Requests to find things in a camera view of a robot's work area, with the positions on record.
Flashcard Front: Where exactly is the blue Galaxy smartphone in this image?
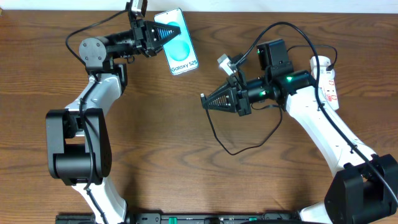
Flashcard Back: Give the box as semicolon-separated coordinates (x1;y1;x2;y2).
154;8;199;75

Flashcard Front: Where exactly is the black USB charging cable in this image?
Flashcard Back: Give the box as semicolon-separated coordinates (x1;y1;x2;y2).
200;44;338;156

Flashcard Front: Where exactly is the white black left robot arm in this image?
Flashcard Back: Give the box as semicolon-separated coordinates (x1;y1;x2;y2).
45;19;181;223

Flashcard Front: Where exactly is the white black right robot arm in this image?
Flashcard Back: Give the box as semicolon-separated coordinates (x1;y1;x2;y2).
201;39;397;223

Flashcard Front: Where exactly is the white USB charger adapter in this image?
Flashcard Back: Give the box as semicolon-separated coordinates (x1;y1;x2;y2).
310;55;335;81

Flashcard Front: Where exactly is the white power strip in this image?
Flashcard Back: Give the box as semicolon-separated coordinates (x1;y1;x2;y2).
318;79;339;111

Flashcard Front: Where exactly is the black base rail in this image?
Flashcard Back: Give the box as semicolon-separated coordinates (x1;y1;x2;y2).
55;212;302;224

